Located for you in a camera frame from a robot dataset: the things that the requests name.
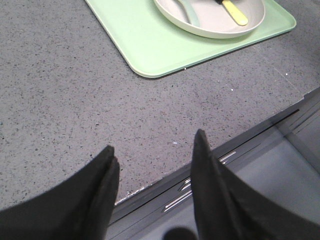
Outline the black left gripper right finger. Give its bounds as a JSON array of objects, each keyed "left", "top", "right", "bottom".
[{"left": 190, "top": 129, "right": 320, "bottom": 240}]

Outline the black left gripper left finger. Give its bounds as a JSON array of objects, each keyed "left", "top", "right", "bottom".
[{"left": 0, "top": 145, "right": 120, "bottom": 240}]

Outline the white round plate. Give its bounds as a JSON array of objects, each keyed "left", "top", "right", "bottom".
[{"left": 154, "top": 0, "right": 266, "bottom": 39}]

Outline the yellow plastic fork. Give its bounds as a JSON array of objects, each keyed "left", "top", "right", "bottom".
[{"left": 221, "top": 0, "right": 249, "bottom": 26}]

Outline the light green serving tray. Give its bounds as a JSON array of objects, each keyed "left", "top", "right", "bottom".
[{"left": 86, "top": 0, "right": 297, "bottom": 78}]

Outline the pale green spoon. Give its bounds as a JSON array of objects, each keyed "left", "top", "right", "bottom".
[{"left": 177, "top": 0, "right": 200, "bottom": 27}]

